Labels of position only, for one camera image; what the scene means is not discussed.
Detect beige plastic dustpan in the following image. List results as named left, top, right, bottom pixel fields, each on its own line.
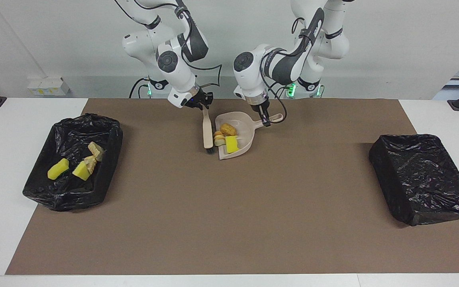
left=215, top=112, right=284, bottom=160

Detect beige hand brush black bristles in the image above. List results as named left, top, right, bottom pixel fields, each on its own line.
left=202, top=108, right=216, bottom=155

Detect rectangular yellow sponge piece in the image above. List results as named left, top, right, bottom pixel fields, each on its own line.
left=225, top=136, right=240, bottom=154

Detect pale bread chunk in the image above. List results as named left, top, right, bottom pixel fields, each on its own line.
left=88, top=142, right=105, bottom=161

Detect elongated striped croissant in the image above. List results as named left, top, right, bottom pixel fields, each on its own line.
left=83, top=155, right=98, bottom=175

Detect small yellow sponge wedge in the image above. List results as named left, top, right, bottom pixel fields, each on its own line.
left=72, top=161, right=90, bottom=181

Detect notched yellow sponge piece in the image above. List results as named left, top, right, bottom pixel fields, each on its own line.
left=47, top=158, right=70, bottom=180

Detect black bag lined bin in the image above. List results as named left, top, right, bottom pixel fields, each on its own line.
left=22, top=113, right=124, bottom=212
left=369, top=134, right=459, bottom=226

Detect large brown paper mat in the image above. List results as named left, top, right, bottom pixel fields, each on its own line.
left=5, top=98, right=459, bottom=275

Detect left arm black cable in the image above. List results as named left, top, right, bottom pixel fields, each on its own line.
left=259, top=8, right=326, bottom=124

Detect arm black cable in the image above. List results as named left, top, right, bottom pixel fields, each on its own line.
left=114, top=0, right=223, bottom=89
left=259, top=8, right=326, bottom=124

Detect left base black cable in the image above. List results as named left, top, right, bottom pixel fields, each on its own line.
left=271, top=84, right=294, bottom=99

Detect base black cable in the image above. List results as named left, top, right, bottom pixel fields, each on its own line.
left=129, top=77, right=152, bottom=99
left=271, top=84, right=294, bottom=99

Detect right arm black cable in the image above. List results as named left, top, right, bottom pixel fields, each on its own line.
left=114, top=0, right=223, bottom=89

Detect right base black cable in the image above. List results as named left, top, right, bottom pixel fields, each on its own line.
left=129, top=77, right=152, bottom=99

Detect white wall socket box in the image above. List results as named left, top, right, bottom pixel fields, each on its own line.
left=27, top=77, right=71, bottom=96

